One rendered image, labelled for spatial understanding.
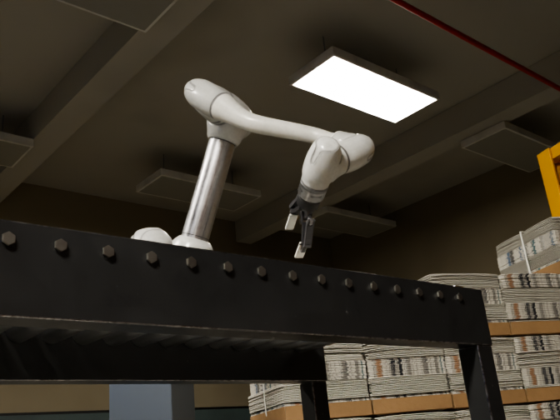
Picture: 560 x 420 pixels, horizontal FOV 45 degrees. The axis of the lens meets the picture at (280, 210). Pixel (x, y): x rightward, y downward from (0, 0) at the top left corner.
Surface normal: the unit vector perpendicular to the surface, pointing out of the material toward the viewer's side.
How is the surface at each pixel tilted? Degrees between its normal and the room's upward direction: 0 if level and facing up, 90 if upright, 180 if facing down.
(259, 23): 180
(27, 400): 90
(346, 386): 90
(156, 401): 90
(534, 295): 90
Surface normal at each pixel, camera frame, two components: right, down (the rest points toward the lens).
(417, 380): 0.32, -0.36
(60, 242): 0.64, -0.33
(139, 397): -0.22, -0.32
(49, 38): 0.09, 0.93
